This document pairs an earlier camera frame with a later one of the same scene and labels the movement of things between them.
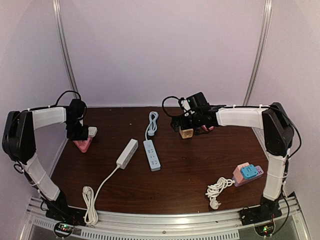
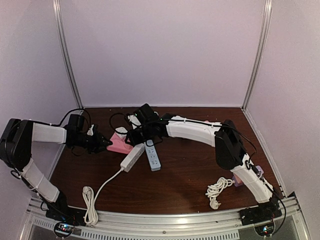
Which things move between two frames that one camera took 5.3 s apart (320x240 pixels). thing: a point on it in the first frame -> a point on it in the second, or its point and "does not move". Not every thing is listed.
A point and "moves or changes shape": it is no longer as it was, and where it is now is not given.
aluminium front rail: [209, 223] does not move
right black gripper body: [195, 123] -> [147, 134]
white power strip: [127, 154] moves or changes shape
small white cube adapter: [92, 131] -> [121, 132]
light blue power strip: [152, 157] does not move
